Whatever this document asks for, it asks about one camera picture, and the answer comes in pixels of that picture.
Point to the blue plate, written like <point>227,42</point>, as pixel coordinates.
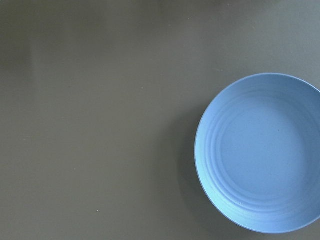
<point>257,153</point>

